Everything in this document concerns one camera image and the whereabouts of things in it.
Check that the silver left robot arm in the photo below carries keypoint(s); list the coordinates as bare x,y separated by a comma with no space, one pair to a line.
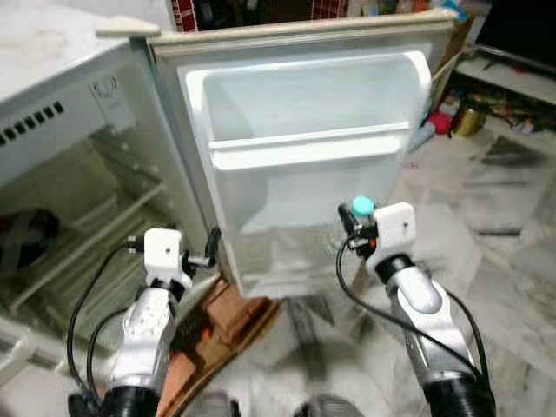
143,339

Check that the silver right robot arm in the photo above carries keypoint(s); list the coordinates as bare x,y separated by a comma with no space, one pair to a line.
430,321

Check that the white open fridge door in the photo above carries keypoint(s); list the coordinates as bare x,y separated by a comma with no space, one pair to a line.
304,200

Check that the red bricks under fridge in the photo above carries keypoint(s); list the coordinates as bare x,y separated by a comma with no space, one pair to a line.
217,339

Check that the dark round item in fridge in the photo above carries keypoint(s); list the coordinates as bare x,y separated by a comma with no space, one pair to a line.
24,239

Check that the white mini fridge body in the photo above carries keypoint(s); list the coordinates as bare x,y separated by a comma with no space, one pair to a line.
52,104

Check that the light blue cone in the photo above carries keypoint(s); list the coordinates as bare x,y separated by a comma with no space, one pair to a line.
422,136

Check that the red round container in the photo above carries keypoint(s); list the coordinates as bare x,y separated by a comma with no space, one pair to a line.
440,122

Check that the golden metal jar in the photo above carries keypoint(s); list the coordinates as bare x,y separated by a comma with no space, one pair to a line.
470,120

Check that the grey right robot foot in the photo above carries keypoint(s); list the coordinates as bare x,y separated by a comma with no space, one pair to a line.
328,407

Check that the brown cardboard box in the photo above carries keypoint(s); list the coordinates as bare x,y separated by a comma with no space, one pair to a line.
455,39

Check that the white low shelf rack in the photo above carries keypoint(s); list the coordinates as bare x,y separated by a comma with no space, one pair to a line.
508,78

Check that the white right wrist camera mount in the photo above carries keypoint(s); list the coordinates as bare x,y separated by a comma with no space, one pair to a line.
396,228

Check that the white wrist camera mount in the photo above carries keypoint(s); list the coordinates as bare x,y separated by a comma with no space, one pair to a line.
162,252
396,228

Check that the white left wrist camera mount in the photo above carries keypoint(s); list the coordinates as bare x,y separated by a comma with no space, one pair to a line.
162,252

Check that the white door shelf rail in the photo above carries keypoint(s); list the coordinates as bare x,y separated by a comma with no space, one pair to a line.
304,148

